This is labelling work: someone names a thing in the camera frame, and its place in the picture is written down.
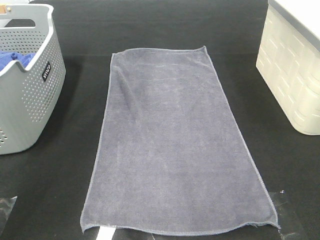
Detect grey microfibre towel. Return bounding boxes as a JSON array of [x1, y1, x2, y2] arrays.
[[80, 47, 279, 236]]

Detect blue towel in basket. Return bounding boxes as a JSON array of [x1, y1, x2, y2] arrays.
[[0, 51, 36, 71]]

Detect middle clear tape strip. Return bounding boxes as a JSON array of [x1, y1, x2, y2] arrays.
[[96, 226, 116, 240]]

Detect clear tape strip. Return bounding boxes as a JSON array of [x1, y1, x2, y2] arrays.
[[96, 226, 116, 240], [0, 196, 18, 232], [269, 190, 309, 240]]

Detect black fabric table mat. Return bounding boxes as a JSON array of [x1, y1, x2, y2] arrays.
[[0, 0, 320, 240]]

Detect grey perforated laundry basket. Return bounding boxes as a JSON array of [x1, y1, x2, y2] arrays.
[[0, 3, 66, 155]]

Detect white plastic storage bin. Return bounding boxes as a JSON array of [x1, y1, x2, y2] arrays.
[[256, 0, 320, 136]]

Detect right clear tape strip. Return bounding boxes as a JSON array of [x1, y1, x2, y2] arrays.
[[269, 190, 309, 240]]

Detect left clear tape strip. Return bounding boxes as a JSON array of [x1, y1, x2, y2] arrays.
[[0, 196, 18, 232]]

